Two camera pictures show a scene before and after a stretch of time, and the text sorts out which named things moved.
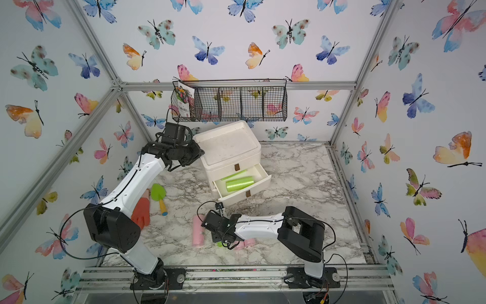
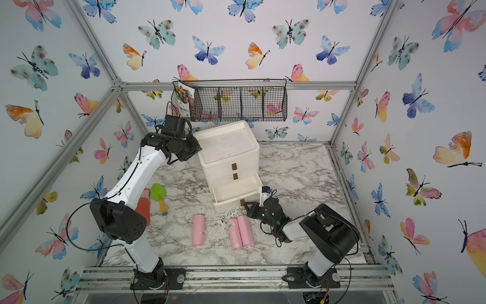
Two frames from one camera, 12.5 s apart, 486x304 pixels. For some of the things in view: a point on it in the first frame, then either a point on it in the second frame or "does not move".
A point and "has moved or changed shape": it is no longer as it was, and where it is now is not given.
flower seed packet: [185, 94] does not move
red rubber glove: [141, 215] does not move
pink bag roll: [197, 231] does not move
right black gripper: [214, 239] → [252, 211]
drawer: [242, 183] has moved or changed shape
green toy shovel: [158, 193] does not move
